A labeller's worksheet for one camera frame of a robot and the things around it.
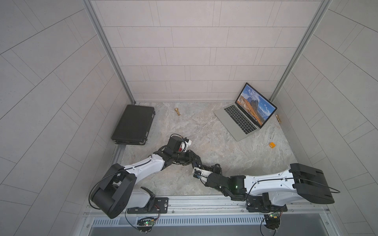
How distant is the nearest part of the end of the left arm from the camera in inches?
28.3

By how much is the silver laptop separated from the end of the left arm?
1.09 feet

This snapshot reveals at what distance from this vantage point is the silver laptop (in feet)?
3.19
